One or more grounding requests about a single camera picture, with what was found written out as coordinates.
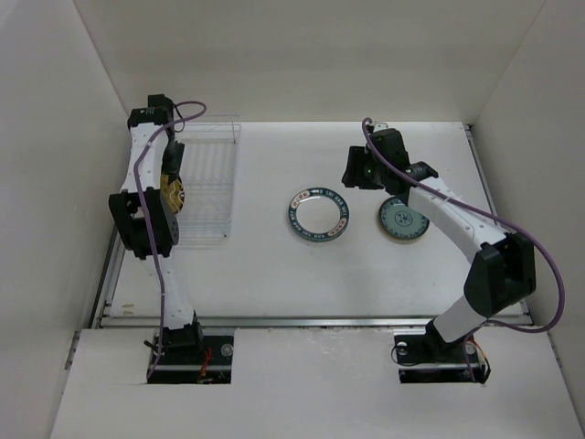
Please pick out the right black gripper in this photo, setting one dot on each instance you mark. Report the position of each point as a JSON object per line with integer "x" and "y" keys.
{"x": 357, "y": 155}

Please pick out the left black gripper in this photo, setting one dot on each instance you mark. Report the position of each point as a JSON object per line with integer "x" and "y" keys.
{"x": 171, "y": 166}

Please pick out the blue floral green plate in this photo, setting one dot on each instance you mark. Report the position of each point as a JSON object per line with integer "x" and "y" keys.
{"x": 400, "y": 222}

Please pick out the green rimmed white plate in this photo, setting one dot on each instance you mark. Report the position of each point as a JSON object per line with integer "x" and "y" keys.
{"x": 319, "y": 194}

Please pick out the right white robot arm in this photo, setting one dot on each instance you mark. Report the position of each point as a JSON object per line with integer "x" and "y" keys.
{"x": 502, "y": 262}

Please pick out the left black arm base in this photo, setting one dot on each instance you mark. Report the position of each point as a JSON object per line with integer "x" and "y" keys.
{"x": 209, "y": 364}

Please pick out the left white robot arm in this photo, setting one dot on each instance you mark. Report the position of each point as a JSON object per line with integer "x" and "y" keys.
{"x": 145, "y": 214}

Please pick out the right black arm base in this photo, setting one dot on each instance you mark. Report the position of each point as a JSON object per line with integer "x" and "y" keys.
{"x": 422, "y": 361}

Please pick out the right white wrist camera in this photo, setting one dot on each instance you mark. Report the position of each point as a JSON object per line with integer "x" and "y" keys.
{"x": 379, "y": 126}

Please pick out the white wire dish rack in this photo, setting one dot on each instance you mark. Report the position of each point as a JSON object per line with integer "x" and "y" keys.
{"x": 208, "y": 173}

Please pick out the aluminium table frame rail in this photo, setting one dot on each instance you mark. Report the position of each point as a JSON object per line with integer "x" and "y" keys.
{"x": 263, "y": 275}

